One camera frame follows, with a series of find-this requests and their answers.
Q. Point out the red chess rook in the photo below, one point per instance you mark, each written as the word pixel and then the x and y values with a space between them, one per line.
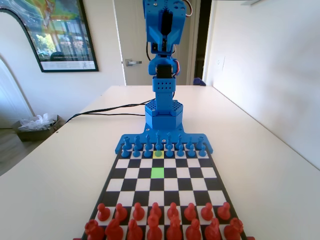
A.
pixel 93 228
pixel 233 228

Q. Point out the dark blue object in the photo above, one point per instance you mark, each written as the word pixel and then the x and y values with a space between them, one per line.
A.
pixel 198 81

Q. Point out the blue chess rook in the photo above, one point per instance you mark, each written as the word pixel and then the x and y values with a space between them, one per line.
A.
pixel 127 142
pixel 199 141

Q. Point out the red chess pawn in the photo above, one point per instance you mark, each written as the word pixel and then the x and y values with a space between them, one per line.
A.
pixel 120 212
pixel 103 212
pixel 172 211
pixel 190 212
pixel 224 211
pixel 138 212
pixel 155 211
pixel 207 212

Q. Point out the cardboard box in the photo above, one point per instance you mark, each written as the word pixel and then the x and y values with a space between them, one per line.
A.
pixel 32 135

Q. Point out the red chess bishop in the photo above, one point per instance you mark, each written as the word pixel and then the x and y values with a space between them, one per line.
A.
pixel 135 230
pixel 193 230

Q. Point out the blue chess pawn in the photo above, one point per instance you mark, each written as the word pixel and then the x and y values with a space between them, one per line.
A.
pixel 147 151
pixel 158 149
pixel 180 151
pixel 202 151
pixel 136 151
pixel 191 151
pixel 125 151
pixel 169 151

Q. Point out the row of red chess pieces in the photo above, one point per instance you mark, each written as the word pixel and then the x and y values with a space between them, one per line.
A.
pixel 250 238

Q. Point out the blue chess knight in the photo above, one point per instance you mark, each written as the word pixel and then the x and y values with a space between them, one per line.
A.
pixel 190 141
pixel 137 140

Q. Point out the blue chess bishop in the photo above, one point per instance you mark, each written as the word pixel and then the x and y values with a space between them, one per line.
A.
pixel 179 140
pixel 148 140

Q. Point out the black and white chessboard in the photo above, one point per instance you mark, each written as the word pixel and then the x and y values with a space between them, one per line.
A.
pixel 182 185

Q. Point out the blue chess king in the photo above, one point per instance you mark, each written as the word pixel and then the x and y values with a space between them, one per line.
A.
pixel 169 139

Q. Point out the row of blue chess pieces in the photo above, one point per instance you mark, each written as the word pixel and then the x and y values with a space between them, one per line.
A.
pixel 209 147

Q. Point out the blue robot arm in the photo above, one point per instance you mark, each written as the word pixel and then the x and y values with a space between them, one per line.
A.
pixel 163 117

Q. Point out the framed wall poster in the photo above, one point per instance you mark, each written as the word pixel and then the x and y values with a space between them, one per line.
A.
pixel 62 32

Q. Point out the white door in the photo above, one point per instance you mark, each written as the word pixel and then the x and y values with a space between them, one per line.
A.
pixel 132 37

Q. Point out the crumpled clear plastic wrap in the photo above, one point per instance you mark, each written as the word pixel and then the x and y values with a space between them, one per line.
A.
pixel 37 122

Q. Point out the red chess knight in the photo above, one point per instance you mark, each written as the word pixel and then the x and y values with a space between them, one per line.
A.
pixel 212 229
pixel 113 229

